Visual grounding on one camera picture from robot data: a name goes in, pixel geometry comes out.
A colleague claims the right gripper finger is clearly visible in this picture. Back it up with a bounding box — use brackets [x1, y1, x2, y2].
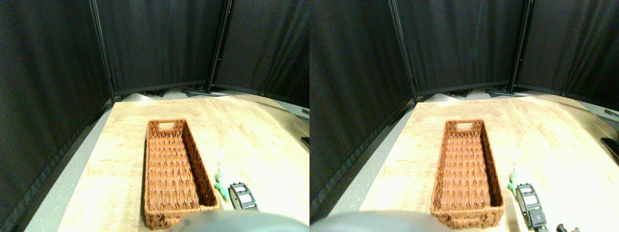
[516, 184, 542, 212]
[229, 182, 259, 211]

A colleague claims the green plush toy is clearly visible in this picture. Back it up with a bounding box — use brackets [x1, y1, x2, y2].
[214, 164, 231, 200]
[507, 172, 519, 197]

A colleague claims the brown wicker basket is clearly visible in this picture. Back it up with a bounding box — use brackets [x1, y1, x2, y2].
[430, 119, 505, 229]
[144, 119, 220, 230]

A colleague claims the black curtain stand pole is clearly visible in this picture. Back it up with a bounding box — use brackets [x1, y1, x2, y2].
[89, 0, 116, 103]
[510, 0, 533, 92]
[208, 0, 233, 92]
[389, 0, 417, 103]

